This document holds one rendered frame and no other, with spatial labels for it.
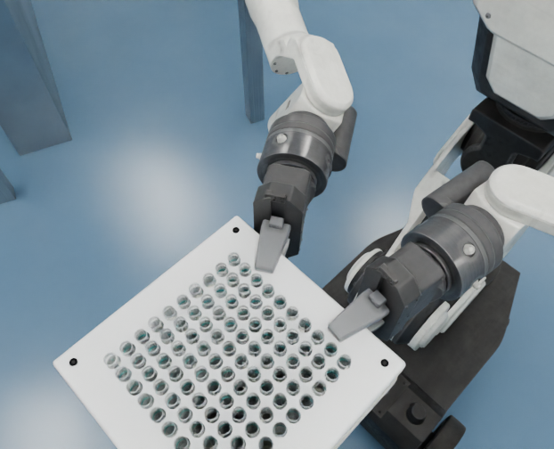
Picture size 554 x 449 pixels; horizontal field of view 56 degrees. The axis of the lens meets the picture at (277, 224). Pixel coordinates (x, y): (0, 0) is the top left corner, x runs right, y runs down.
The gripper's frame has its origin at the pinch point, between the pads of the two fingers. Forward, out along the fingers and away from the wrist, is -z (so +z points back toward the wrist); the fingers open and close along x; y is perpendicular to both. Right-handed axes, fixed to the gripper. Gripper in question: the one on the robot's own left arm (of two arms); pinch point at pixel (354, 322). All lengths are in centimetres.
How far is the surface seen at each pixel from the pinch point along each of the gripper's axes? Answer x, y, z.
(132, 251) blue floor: 103, 88, -3
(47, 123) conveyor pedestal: 91, 147, -3
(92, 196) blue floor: 103, 117, -4
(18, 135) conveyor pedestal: 93, 150, -14
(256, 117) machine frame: 99, 111, 65
